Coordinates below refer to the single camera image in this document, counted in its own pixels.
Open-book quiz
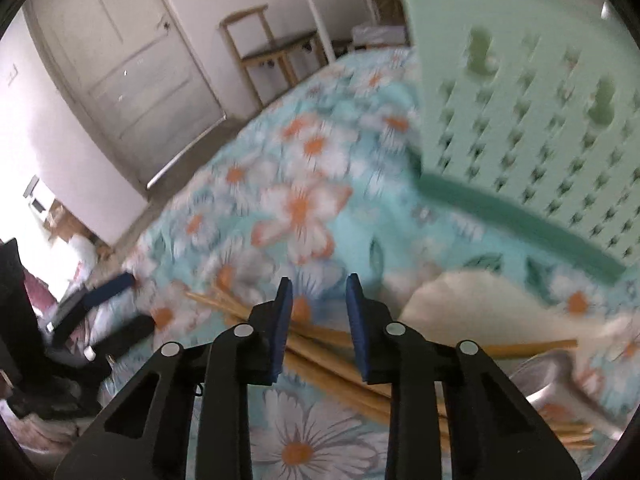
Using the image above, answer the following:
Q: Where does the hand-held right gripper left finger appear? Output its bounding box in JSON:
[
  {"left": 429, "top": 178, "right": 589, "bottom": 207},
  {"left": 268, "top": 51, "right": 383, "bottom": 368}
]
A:
[{"left": 52, "top": 277, "right": 293, "bottom": 480}]

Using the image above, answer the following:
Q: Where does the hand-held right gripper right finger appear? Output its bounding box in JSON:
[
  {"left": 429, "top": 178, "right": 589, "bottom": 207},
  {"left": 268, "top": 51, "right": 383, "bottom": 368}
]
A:
[{"left": 346, "top": 273, "right": 583, "bottom": 480}]

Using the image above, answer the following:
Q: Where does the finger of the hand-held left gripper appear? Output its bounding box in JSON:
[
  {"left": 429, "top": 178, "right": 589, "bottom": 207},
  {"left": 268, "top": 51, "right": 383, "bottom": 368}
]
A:
[
  {"left": 47, "top": 273, "right": 136, "bottom": 344},
  {"left": 84, "top": 314, "right": 156, "bottom": 362}
]

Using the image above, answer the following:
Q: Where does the bundle of wooden chopsticks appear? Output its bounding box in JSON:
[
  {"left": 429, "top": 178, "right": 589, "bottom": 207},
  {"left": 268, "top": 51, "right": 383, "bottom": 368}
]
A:
[{"left": 186, "top": 285, "right": 596, "bottom": 451}]

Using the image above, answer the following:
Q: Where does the white plastic spoon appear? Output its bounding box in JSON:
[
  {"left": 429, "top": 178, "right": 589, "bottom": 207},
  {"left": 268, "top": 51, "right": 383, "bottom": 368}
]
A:
[{"left": 399, "top": 269, "right": 632, "bottom": 356}]

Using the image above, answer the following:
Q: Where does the metal ladle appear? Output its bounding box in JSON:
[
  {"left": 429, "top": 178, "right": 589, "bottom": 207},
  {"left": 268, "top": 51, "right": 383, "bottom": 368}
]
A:
[{"left": 507, "top": 350, "right": 627, "bottom": 442}]

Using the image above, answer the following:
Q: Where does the mint green perforated basket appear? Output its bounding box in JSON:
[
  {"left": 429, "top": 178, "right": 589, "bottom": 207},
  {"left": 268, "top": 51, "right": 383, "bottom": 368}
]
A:
[{"left": 387, "top": 0, "right": 640, "bottom": 286}]

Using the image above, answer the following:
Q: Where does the brown wooden object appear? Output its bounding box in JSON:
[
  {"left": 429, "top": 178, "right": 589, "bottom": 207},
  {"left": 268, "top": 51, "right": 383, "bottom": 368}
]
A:
[{"left": 46, "top": 199, "right": 101, "bottom": 256}]

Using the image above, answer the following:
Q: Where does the floral turquoise blanket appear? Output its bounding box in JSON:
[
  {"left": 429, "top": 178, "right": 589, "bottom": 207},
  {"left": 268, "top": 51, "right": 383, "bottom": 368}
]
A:
[{"left": 102, "top": 47, "right": 640, "bottom": 480}]

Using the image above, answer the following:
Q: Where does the white panel door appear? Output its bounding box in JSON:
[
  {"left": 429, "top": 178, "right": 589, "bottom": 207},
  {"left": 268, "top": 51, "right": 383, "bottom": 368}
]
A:
[{"left": 25, "top": 0, "right": 227, "bottom": 187}]

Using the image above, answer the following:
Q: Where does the wooden chair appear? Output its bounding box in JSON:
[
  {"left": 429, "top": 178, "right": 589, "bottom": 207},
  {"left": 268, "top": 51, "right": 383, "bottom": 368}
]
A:
[{"left": 219, "top": 4, "right": 327, "bottom": 109}]

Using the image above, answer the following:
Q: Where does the white storage box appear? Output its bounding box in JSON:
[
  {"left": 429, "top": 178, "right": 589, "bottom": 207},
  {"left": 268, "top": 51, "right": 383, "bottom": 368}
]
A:
[{"left": 350, "top": 22, "right": 408, "bottom": 52}]

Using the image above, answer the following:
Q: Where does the white table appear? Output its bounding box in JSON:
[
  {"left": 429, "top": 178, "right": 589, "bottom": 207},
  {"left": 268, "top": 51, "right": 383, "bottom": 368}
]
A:
[{"left": 290, "top": 0, "right": 402, "bottom": 64}]

